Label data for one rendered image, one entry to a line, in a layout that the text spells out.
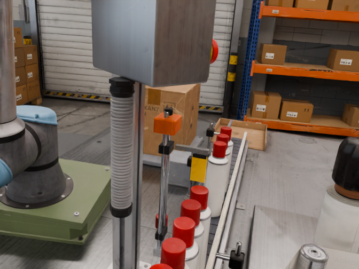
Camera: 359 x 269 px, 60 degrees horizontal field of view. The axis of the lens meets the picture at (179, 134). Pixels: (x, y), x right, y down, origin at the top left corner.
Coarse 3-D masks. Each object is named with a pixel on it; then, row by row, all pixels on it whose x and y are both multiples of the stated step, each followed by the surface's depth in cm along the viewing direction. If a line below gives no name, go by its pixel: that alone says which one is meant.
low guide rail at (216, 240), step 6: (246, 132) 140; (240, 150) 120; (240, 156) 114; (234, 168) 105; (234, 174) 100; (234, 180) 96; (228, 192) 89; (228, 198) 86; (228, 204) 83; (222, 210) 80; (222, 216) 78; (222, 222) 75; (222, 228) 74; (216, 234) 71; (216, 240) 69; (216, 246) 67; (210, 252) 65; (210, 258) 64; (210, 264) 62
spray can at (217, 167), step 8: (216, 144) 77; (224, 144) 77; (216, 152) 77; (224, 152) 78; (208, 160) 79; (216, 160) 78; (224, 160) 78; (208, 168) 79; (216, 168) 78; (224, 168) 78; (208, 176) 80; (216, 176) 78; (224, 176) 79; (208, 184) 80; (216, 184) 79; (224, 184) 80; (216, 192) 80; (208, 200) 81; (216, 200) 81; (216, 208) 82; (216, 216) 82
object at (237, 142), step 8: (240, 144) 136; (232, 152) 127; (232, 160) 119; (240, 160) 120; (232, 168) 112; (232, 192) 96; (224, 200) 92; (216, 224) 80; (224, 224) 81; (208, 240) 74; (208, 248) 72; (208, 256) 69
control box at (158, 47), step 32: (96, 0) 45; (128, 0) 38; (160, 0) 34; (192, 0) 37; (96, 32) 46; (128, 32) 39; (160, 32) 36; (192, 32) 39; (96, 64) 48; (128, 64) 41; (160, 64) 37; (192, 64) 40
